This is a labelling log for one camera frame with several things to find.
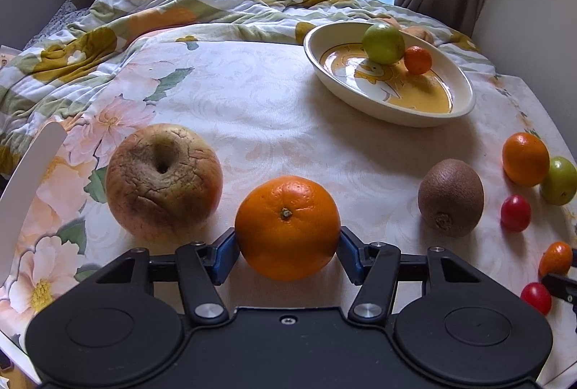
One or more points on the white chair back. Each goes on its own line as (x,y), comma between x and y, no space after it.
(31,190)

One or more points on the green round fruit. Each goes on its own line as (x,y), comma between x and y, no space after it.
(383,43)
(560,181)

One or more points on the green striped floral blanket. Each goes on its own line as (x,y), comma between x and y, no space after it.
(216,1)

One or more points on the medium orange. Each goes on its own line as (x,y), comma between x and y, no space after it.
(525,159)

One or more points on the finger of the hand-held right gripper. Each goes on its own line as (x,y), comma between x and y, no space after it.
(574,257)
(561,284)

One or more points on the white floral tablecloth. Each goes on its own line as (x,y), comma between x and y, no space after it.
(270,109)

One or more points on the oval cream bowl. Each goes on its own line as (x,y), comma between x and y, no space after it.
(351,82)

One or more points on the brown kiwi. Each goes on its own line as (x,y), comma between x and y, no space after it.
(450,195)

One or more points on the grey patterned pillow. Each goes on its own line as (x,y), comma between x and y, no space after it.
(56,21)

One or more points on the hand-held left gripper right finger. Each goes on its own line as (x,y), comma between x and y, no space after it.
(350,257)

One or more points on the wrinkled apple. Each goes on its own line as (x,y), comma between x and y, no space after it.
(164,184)

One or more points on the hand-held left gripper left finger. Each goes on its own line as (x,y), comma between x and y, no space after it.
(225,257)

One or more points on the large orange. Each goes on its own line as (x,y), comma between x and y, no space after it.
(287,229)

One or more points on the red cherry tomato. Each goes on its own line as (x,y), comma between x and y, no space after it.
(536,299)
(515,213)

